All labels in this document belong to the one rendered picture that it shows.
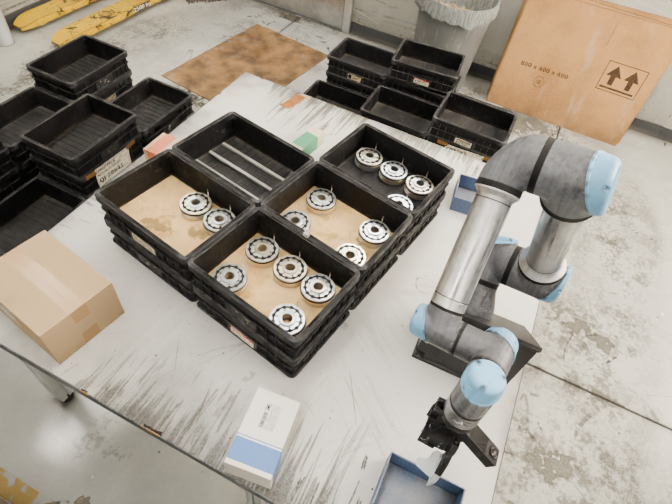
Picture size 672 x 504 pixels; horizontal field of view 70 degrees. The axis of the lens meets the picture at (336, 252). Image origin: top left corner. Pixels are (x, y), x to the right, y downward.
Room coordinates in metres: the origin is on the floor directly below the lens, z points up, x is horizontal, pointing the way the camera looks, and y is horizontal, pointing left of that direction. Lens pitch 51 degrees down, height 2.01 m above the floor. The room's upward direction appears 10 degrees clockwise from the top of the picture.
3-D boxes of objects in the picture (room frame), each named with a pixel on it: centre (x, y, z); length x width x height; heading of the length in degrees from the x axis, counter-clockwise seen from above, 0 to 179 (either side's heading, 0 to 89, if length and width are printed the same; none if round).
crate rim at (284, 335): (0.80, 0.16, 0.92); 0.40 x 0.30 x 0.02; 61
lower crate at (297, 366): (0.80, 0.16, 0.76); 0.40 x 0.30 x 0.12; 61
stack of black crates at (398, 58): (2.77, -0.35, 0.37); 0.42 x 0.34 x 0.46; 72
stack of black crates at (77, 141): (1.64, 1.23, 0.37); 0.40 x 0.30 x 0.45; 162
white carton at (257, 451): (0.40, 0.10, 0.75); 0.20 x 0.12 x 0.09; 170
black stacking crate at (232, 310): (0.80, 0.16, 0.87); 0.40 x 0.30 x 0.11; 61
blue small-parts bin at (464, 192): (1.46, -0.53, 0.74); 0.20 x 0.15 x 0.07; 80
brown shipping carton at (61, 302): (0.67, 0.79, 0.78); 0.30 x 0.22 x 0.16; 62
